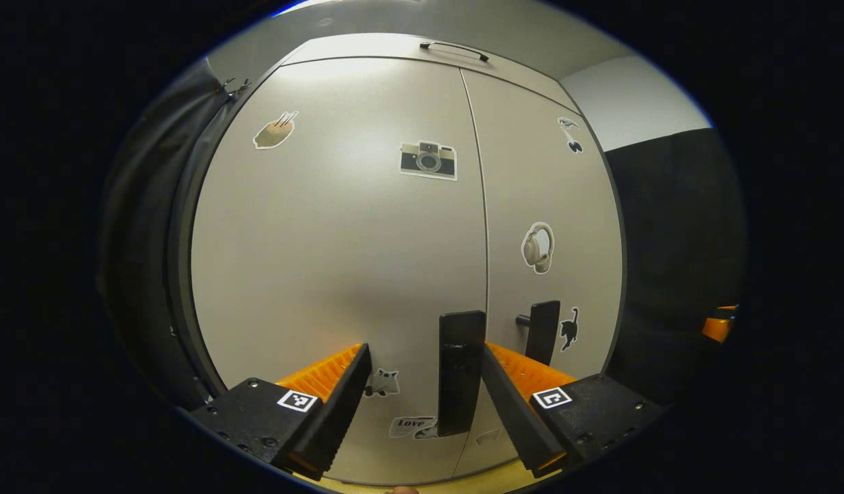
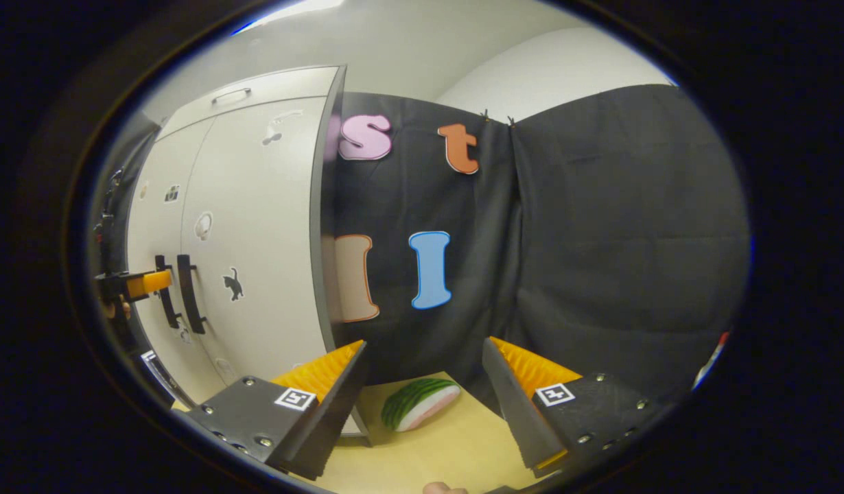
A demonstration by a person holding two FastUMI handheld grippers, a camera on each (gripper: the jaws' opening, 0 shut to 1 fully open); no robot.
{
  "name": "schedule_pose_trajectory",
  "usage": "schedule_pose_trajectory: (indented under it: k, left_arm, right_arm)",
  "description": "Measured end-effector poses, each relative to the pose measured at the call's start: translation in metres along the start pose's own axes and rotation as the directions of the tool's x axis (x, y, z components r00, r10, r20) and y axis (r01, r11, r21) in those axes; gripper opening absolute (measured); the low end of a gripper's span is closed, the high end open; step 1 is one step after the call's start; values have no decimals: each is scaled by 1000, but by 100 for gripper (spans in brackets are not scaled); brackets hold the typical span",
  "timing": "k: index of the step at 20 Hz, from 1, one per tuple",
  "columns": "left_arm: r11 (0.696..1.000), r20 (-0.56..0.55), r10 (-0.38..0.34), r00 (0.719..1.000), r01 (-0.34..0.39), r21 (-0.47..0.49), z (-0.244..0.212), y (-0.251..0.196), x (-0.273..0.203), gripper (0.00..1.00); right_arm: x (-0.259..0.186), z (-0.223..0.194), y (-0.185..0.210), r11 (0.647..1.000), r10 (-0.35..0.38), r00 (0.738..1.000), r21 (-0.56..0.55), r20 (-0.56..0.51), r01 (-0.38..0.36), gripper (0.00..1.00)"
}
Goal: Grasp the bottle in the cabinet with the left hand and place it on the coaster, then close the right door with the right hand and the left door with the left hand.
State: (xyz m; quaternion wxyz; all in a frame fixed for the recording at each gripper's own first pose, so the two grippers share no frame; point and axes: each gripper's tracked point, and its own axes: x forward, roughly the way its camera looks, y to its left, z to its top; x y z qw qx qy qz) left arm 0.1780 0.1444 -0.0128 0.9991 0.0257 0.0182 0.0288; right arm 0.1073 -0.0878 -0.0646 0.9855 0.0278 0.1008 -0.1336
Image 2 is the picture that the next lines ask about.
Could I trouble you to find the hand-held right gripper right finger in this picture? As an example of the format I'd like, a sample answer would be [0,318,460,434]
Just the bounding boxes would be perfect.
[482,336,673,479]

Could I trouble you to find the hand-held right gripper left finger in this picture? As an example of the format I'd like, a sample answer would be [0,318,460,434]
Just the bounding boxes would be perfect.
[187,340,368,481]

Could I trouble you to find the white cabinet door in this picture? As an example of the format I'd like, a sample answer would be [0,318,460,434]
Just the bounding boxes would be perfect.
[126,117,213,405]
[180,96,330,385]

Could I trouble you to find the white and grey cabinet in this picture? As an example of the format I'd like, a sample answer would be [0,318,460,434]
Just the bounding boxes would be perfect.
[124,65,371,447]

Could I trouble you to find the white cabinet drawer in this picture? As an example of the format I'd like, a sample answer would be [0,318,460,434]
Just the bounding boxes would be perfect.
[154,67,340,141]

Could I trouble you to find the watermelon slice toy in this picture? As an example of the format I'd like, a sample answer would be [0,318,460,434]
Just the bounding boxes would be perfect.
[381,378,462,433]

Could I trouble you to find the black backdrop cloth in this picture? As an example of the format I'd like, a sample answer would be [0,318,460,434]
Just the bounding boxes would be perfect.
[323,84,751,412]

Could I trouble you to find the computer monitor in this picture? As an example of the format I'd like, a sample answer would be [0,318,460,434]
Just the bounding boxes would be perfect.
[693,331,730,388]

